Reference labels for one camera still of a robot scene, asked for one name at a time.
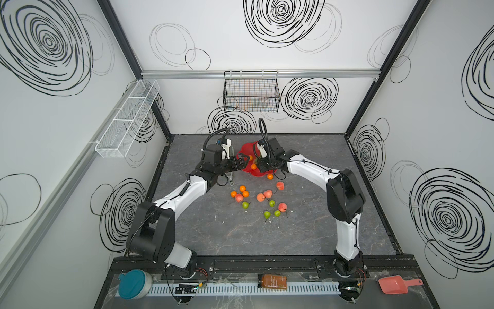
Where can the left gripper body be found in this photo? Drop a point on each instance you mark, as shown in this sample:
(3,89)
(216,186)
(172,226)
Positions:
(235,163)

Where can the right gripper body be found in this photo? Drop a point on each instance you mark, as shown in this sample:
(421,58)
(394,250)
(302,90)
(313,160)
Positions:
(258,164)

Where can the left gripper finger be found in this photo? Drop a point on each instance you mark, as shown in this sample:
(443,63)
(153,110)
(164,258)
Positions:
(240,165)
(243,156)

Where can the red flower-shaped fruit bowl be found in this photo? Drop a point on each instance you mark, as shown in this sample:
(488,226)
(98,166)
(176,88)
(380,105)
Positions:
(249,149)

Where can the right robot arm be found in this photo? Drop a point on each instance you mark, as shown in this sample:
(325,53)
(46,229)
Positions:
(345,201)

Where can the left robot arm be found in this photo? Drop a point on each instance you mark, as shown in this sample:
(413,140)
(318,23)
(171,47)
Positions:
(153,230)

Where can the teal lidded container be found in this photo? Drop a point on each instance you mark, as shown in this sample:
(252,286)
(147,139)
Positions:
(134,284)

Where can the pink plastic scoop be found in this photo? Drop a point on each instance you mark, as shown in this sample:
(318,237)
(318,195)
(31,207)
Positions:
(397,285)

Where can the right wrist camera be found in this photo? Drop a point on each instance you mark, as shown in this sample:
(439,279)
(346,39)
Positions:
(271,147)

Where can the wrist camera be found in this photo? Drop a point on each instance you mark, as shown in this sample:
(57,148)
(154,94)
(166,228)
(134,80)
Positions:
(271,147)
(219,151)

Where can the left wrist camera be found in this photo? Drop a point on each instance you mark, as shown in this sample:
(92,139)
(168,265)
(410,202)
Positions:
(219,151)

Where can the black wire basket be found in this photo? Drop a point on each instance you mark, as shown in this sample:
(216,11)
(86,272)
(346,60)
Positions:
(252,91)

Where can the white mesh wall shelf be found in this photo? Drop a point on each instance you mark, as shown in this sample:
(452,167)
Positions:
(131,114)

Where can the white slotted cable duct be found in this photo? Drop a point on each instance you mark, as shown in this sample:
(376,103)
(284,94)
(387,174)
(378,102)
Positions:
(244,289)

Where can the black mounting rail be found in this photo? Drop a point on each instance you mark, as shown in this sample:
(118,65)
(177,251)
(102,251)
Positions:
(212,267)

